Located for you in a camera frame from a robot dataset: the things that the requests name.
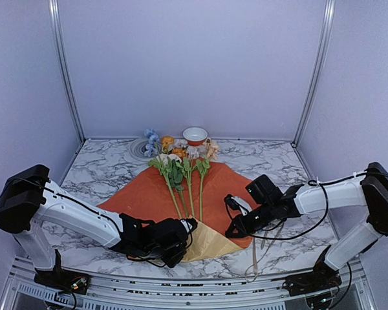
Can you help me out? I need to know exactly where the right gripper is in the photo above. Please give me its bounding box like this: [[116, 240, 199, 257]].
[[225, 200, 276, 238]]

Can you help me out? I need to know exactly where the beige raffia string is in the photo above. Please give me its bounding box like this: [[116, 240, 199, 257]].
[[244, 222, 285, 282]]

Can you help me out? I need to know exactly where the orange wrapping paper sheet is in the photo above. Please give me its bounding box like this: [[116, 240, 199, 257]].
[[99, 163, 257, 262]]

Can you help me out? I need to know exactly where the pink fake flower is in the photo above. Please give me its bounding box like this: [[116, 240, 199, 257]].
[[166, 154, 189, 218], [196, 138, 220, 221]]

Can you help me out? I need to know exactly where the orange fake flower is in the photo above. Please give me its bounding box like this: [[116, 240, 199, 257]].
[[161, 136, 188, 159]]

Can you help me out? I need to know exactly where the blue fake flower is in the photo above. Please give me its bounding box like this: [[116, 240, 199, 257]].
[[144, 129, 182, 219]]

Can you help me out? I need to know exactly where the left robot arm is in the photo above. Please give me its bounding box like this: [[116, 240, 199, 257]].
[[0, 164, 198, 287]]

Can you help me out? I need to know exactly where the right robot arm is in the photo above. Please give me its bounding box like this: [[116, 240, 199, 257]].
[[224, 162, 388, 289]]

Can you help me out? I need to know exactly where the grey glass plate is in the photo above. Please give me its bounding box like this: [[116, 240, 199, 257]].
[[129, 136, 160, 161]]

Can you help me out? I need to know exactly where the red and white bowl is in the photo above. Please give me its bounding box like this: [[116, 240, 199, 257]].
[[182, 127, 208, 147]]

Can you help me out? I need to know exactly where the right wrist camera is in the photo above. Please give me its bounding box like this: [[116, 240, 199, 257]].
[[224, 194, 252, 216]]

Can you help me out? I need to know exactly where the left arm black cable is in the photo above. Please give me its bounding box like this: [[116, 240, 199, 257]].
[[0, 177, 195, 268]]

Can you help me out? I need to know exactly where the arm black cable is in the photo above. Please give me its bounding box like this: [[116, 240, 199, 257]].
[[224, 179, 369, 242], [0, 177, 195, 268]]

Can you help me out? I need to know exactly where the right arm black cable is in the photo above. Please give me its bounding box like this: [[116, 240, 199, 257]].
[[224, 179, 369, 242]]

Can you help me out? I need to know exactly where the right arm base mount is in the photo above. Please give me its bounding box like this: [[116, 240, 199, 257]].
[[282, 246, 342, 296]]

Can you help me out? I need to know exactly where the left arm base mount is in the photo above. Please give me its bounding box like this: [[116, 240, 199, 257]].
[[34, 249, 91, 295]]

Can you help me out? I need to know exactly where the right aluminium frame post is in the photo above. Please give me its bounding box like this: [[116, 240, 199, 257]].
[[292, 0, 336, 148]]

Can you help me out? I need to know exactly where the aluminium frame post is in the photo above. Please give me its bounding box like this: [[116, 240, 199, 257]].
[[292, 0, 336, 148], [48, 0, 85, 144]]

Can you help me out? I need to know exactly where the left aluminium frame post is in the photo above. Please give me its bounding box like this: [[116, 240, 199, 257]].
[[48, 0, 85, 144]]

